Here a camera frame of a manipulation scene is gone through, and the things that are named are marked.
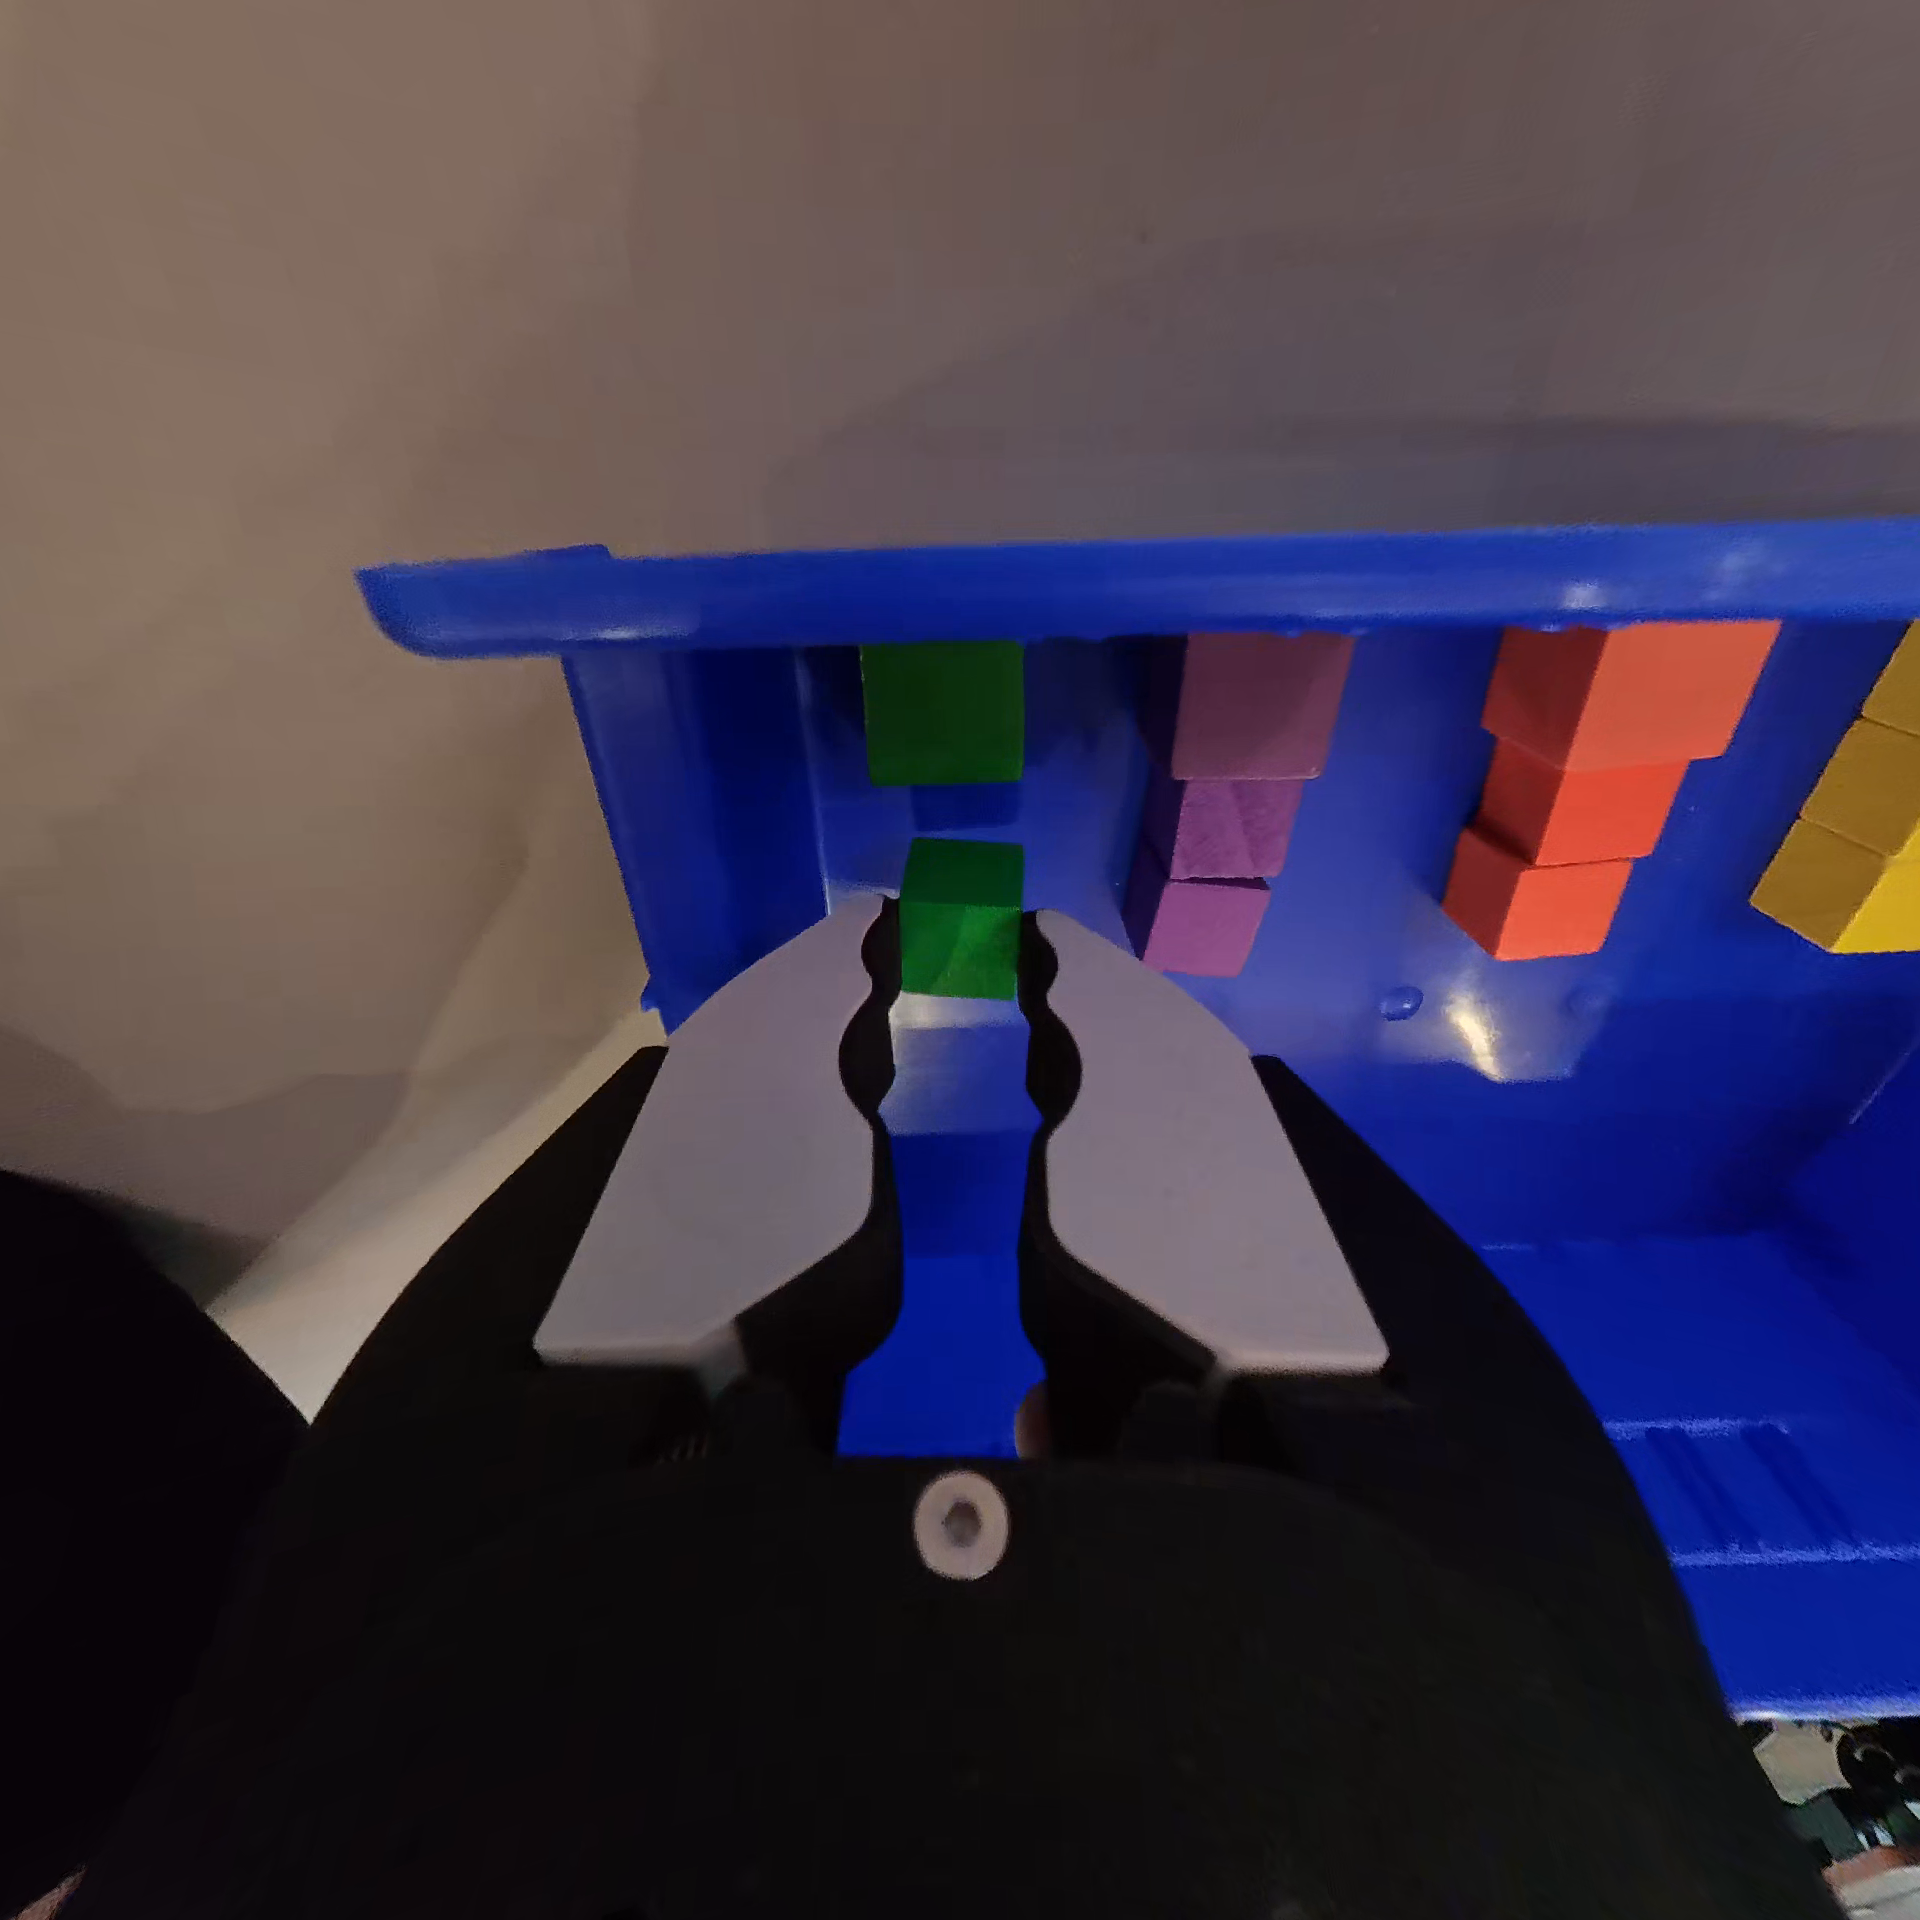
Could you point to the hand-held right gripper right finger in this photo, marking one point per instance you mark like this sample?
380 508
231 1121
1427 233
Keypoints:
1200 1200

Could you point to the purple wooden cube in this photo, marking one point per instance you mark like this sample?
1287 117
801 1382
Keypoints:
1230 824
1200 927
1262 707

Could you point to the yellow wooden cube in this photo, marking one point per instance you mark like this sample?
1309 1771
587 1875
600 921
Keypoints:
1902 682
1838 894
1876 787

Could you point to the green wooden cube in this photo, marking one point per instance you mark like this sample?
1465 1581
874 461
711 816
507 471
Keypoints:
962 931
942 714

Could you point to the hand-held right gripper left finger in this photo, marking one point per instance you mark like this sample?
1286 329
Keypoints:
706 1200

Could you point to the blue plastic bin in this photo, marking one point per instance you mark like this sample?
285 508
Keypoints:
1649 1142

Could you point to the orange wooden cube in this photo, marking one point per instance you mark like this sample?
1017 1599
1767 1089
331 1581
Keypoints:
1539 910
1582 811
1627 695

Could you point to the person's black clothing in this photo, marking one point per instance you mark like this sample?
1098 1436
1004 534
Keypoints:
107 1500

